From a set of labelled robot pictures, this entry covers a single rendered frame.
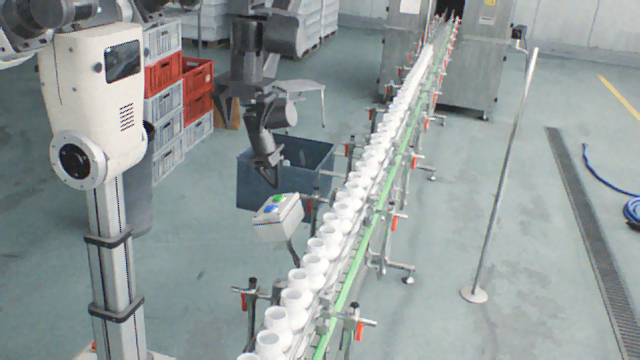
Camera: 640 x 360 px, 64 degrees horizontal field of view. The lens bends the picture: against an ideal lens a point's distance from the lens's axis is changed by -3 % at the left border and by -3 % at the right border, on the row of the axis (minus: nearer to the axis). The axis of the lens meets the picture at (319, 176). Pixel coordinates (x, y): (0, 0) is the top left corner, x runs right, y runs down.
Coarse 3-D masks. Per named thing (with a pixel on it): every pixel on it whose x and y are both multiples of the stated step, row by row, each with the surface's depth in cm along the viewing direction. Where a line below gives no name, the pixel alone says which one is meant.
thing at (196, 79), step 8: (184, 56) 466; (184, 64) 468; (200, 64) 465; (208, 64) 451; (184, 72) 471; (192, 72) 423; (200, 72) 468; (208, 72) 455; (184, 80) 412; (192, 80) 428; (200, 80) 442; (208, 80) 458; (184, 88) 414; (192, 88) 430; (200, 88) 444; (184, 96) 417; (192, 96) 431
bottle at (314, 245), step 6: (312, 240) 108; (318, 240) 109; (312, 246) 109; (318, 246) 109; (324, 246) 107; (312, 252) 106; (318, 252) 106; (324, 252) 108; (324, 258) 108; (300, 264) 108; (324, 264) 107; (324, 270) 107; (324, 276) 108
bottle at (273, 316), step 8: (272, 312) 88; (280, 312) 88; (264, 320) 86; (272, 320) 85; (280, 320) 85; (264, 328) 87; (272, 328) 85; (280, 328) 86; (288, 328) 89; (280, 336) 86; (288, 336) 87; (288, 344) 87; (288, 352) 88
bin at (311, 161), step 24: (288, 144) 225; (312, 144) 222; (336, 144) 219; (240, 168) 200; (288, 168) 194; (312, 168) 226; (240, 192) 204; (264, 192) 201; (288, 192) 199; (312, 192) 196
